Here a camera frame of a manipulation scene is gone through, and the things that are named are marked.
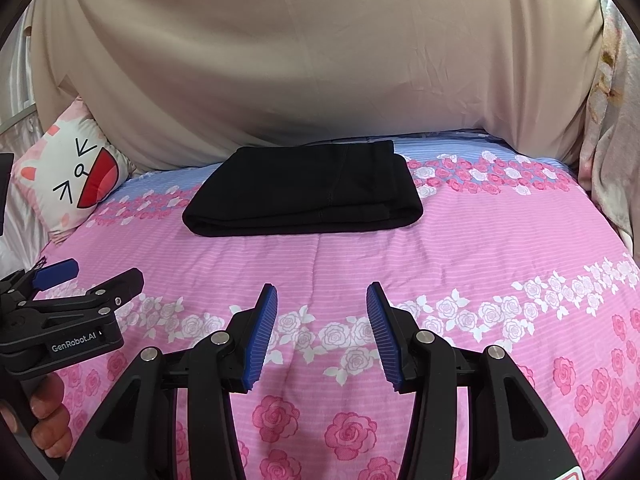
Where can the plain beige cloth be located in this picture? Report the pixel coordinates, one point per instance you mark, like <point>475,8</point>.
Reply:
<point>300,50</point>

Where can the pink rose print bedsheet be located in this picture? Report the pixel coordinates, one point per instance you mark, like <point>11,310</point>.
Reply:
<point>475,240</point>

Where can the cat face print pillow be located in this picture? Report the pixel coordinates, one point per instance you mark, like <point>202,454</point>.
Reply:
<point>65,170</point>

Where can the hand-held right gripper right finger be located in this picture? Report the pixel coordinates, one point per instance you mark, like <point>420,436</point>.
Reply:
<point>382,335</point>

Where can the black pants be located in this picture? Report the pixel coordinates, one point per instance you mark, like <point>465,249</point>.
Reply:
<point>300,190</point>

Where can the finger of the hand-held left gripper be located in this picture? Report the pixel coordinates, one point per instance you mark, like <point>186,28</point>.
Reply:
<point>115,285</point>
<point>57,271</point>

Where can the black flat panel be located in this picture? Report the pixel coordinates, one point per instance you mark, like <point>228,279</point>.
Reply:
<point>5,195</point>

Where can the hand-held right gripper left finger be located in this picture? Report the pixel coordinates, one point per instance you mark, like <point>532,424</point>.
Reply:
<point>262,335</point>

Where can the beige floral plush blanket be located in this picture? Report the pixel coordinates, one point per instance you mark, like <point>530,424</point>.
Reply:
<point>615,135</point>

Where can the person's left hand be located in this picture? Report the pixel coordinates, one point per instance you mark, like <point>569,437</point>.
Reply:
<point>52,425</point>

